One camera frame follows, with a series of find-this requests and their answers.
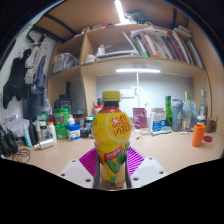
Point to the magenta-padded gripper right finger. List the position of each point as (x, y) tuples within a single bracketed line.
[(146, 170)]

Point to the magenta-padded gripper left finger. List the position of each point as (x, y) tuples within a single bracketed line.
[(75, 170)]

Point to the yellow drink bottle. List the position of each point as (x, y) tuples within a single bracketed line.
[(111, 133)]

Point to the white bottle with blue label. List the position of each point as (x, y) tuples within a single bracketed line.
[(73, 131)]

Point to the light blue oblong case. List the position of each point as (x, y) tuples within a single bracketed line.
[(161, 130)]

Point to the white plastic bottle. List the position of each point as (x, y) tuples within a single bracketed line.
[(52, 132)]

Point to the blue and white box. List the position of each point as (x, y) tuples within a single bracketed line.
[(157, 120)]

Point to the pink packet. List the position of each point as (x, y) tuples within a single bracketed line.
[(139, 118)]

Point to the green tall bottle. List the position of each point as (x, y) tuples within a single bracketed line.
[(168, 111)]

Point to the orange plastic cup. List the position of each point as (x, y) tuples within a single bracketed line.
[(198, 135)]

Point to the red and white can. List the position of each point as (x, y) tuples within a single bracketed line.
[(97, 110)]

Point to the yellow-capped glass bottle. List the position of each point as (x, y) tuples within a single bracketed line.
[(186, 113)]

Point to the flat round red coaster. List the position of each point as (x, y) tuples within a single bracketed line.
[(208, 139)]

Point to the black bag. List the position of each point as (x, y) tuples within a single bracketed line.
[(6, 142)]

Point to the small dark jar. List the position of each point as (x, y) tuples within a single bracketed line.
[(201, 120)]

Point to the brown mug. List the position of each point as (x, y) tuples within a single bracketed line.
[(210, 125)]

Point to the clear glass bottle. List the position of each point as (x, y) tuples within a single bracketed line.
[(203, 106)]

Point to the white desk lamp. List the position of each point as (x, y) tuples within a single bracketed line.
[(137, 70)]

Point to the wooden shelf unit with books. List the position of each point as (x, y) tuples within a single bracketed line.
[(133, 62)]

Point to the hanging clothes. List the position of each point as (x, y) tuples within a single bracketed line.
[(13, 80)]

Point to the ceiling tube light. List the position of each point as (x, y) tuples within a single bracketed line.
[(119, 11)]

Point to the white wall power strip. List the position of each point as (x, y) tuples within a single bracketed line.
[(127, 92)]

